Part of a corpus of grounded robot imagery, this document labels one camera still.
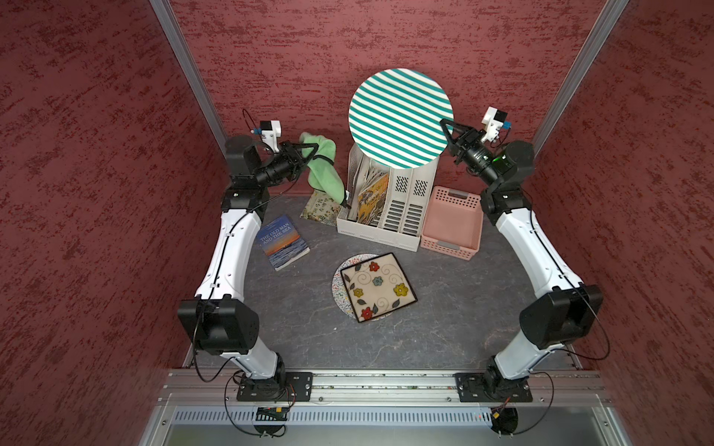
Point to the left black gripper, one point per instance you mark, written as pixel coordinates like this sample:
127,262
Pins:
292,153

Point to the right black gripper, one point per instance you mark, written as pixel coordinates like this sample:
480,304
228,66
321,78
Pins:
469,137

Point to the green microfiber cloth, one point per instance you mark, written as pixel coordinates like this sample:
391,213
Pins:
323,174

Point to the green striped round plate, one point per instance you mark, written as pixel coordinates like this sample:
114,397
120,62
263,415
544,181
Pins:
394,118

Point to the square floral plate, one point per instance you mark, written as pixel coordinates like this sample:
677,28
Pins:
403,287

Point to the round colourful squiggle plate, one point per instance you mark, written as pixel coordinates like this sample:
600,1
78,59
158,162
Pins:
340,284

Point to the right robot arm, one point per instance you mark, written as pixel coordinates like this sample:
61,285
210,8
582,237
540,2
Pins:
564,309

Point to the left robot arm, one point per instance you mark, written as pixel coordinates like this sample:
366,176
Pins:
217,320

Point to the floral patterned booklet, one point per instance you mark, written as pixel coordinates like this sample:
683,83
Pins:
321,208

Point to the yellow magazine in organizer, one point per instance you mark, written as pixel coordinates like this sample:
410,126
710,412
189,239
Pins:
372,196

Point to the white magazine file organizer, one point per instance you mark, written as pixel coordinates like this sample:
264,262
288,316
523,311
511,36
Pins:
400,219

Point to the pink plastic basket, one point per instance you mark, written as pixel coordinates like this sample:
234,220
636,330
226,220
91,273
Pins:
453,224

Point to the blue sunset book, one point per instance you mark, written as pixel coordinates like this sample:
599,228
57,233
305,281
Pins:
282,243

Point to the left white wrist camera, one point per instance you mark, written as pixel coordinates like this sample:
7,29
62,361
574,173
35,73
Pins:
269,133

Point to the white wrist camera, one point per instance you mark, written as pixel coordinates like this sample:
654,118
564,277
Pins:
269,133
493,122

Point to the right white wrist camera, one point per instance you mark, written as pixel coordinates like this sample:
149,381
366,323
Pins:
493,122

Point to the right aluminium corner post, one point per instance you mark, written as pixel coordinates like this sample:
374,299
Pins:
600,31

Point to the aluminium corner post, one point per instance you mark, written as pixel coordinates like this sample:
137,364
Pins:
600,31
171,28

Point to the left aluminium corner post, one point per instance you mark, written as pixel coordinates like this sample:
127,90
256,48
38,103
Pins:
171,28

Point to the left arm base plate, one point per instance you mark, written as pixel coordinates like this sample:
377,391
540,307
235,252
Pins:
291,387

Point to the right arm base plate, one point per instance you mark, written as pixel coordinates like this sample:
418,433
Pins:
490,387

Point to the aluminium mounting rail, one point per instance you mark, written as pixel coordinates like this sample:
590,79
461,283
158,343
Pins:
439,388

